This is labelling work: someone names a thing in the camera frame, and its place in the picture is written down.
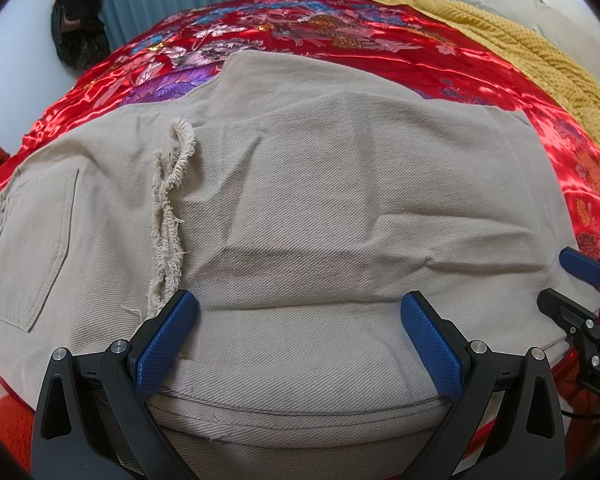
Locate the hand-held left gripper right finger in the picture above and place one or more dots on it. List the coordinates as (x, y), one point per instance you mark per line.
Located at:
(432, 345)

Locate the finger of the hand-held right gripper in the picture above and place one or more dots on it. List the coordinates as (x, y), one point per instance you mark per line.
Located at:
(565, 307)
(582, 265)

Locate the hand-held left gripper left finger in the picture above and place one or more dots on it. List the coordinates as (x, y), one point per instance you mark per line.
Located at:
(165, 342)

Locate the beige pants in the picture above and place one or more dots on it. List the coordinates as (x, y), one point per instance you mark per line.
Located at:
(330, 200)

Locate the yellow knitted blanket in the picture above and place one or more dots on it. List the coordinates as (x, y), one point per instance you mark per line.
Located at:
(530, 45)

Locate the red floral satin quilt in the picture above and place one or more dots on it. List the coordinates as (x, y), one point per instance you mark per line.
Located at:
(360, 25)

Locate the black hanging clothes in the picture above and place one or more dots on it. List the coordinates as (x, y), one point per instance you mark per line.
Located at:
(77, 20)

